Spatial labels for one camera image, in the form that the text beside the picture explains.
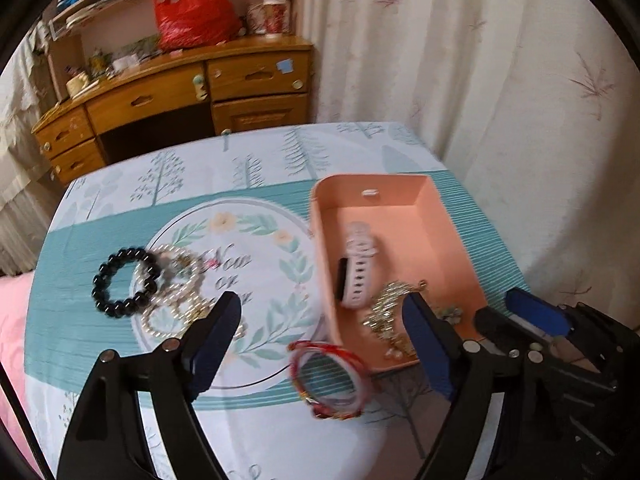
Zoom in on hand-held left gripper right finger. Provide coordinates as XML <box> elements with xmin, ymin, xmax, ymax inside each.
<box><xmin>401</xmin><ymin>291</ymin><xmax>588</xmax><ymax>480</ymax></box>

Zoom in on pink bed sheet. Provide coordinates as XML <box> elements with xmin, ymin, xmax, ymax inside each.
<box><xmin>0</xmin><ymin>272</ymin><xmax>56</xmax><ymax>480</ymax></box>

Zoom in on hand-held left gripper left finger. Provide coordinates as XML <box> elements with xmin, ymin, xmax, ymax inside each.
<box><xmin>56</xmin><ymin>290</ymin><xmax>243</xmax><ymax>480</ymax></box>

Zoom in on pearl bracelet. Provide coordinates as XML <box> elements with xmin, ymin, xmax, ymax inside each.
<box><xmin>141</xmin><ymin>290</ymin><xmax>248</xmax><ymax>342</ymax></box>
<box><xmin>132</xmin><ymin>244</ymin><xmax>202</xmax><ymax>307</ymax></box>

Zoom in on red plastic bag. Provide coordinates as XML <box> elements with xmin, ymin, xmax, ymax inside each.
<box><xmin>152</xmin><ymin>0</ymin><xmax>243</xmax><ymax>52</ymax></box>

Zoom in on pink storage box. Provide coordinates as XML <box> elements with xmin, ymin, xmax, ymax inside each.
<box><xmin>309</xmin><ymin>174</ymin><xmax>490</xmax><ymax>373</ymax></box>

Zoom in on cream lace cover cloth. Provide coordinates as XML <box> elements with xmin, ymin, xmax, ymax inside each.
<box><xmin>0</xmin><ymin>25</ymin><xmax>66</xmax><ymax>273</ymax></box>

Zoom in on tree print tablecloth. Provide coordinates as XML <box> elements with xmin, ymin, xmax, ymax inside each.
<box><xmin>25</xmin><ymin>121</ymin><xmax>531</xmax><ymax>480</ymax></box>

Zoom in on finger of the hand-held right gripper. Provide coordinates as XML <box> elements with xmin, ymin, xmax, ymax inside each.
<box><xmin>504</xmin><ymin>287</ymin><xmax>581</xmax><ymax>341</ymax></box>
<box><xmin>474</xmin><ymin>306</ymin><xmax>540</xmax><ymax>359</ymax></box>

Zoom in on wooden desk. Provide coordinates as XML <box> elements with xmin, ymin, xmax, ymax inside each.
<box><xmin>31</xmin><ymin>0</ymin><xmax>315</xmax><ymax>186</ymax></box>

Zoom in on gold chain jewelry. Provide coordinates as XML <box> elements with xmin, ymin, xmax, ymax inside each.
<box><xmin>362</xmin><ymin>280</ymin><xmax>431</xmax><ymax>361</ymax></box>

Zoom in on red woven bracelet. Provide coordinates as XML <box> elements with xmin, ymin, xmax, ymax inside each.
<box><xmin>287</xmin><ymin>340</ymin><xmax>373</xmax><ymax>420</ymax></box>

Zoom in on white floral curtain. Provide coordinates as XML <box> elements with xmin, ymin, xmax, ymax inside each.
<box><xmin>295</xmin><ymin>0</ymin><xmax>640</xmax><ymax>321</ymax></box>

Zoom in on black bead bracelet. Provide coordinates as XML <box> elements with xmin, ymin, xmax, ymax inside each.
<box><xmin>91</xmin><ymin>246</ymin><xmax>161</xmax><ymax>319</ymax></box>

